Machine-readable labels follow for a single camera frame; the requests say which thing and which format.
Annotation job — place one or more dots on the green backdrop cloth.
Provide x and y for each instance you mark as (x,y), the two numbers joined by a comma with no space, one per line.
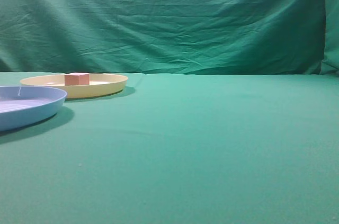
(170,36)

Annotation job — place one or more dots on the light blue plastic plate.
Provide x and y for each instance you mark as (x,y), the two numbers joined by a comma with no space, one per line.
(25,105)

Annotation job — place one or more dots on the green table cloth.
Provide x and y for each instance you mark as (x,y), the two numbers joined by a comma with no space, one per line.
(181,149)

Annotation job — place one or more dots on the cream yellow plastic plate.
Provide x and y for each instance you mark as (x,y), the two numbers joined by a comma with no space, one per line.
(99,84)

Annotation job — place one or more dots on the red cube block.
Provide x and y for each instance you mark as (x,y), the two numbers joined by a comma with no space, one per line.
(74,79)

